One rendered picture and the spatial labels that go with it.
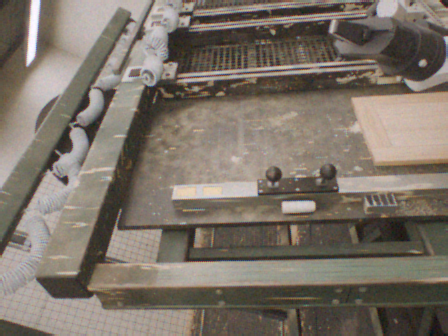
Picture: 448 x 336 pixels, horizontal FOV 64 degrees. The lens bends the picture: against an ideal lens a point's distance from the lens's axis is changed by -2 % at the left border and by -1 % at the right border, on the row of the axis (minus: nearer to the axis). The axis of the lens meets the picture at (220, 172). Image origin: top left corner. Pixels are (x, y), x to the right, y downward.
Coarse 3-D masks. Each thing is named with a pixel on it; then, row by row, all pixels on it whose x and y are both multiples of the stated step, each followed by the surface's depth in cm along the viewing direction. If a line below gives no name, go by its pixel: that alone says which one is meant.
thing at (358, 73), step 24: (168, 72) 128; (216, 72) 132; (240, 72) 130; (264, 72) 130; (288, 72) 126; (312, 72) 125; (336, 72) 124; (360, 72) 124; (168, 96) 134; (192, 96) 134
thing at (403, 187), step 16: (384, 176) 92; (400, 176) 91; (416, 176) 90; (432, 176) 90; (176, 192) 96; (224, 192) 94; (240, 192) 93; (256, 192) 93; (336, 192) 90; (352, 192) 89; (368, 192) 89; (384, 192) 89; (400, 192) 89; (416, 192) 88; (432, 192) 88; (176, 208) 97
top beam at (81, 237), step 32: (160, 0) 186; (128, 96) 122; (128, 128) 109; (96, 160) 99; (128, 160) 107; (96, 192) 91; (64, 224) 84; (96, 224) 84; (64, 256) 78; (96, 256) 83; (64, 288) 78
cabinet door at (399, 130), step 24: (384, 96) 119; (408, 96) 118; (432, 96) 116; (360, 120) 112; (384, 120) 111; (408, 120) 110; (432, 120) 108; (384, 144) 103; (408, 144) 102; (432, 144) 101
